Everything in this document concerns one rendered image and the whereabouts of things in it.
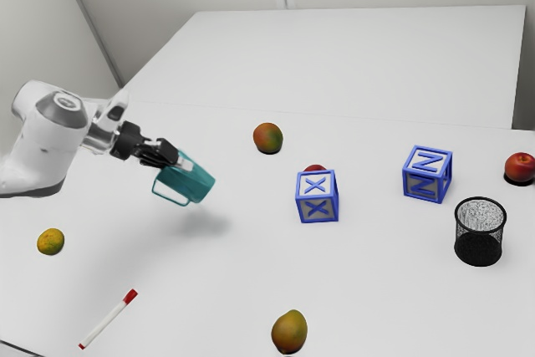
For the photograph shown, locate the blue letter block X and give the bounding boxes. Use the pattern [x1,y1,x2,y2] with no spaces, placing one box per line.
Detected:
[294,169,340,224]

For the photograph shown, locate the yellow-green mango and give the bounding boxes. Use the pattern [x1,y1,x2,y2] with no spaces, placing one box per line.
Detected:
[271,309,308,355]

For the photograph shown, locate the black mesh pen holder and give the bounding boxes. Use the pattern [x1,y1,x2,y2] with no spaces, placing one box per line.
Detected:
[453,196,507,268]

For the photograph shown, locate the red-green mango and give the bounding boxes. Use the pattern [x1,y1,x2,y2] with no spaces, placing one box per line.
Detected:
[252,122,284,155]

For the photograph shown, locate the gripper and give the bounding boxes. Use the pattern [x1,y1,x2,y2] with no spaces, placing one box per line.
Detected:
[110,120,196,173]

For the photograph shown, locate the teal faceted mug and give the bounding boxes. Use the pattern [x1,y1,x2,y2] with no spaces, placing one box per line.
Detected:
[150,150,217,207]

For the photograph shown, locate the blue letter block N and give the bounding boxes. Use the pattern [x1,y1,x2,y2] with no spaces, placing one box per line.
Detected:
[401,145,455,205]

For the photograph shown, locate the orange citrus fruit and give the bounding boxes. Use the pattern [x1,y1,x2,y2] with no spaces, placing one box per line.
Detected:
[36,227,65,256]

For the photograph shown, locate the white marker with red cap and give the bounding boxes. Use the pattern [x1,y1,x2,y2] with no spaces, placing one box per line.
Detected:
[78,288,139,350]

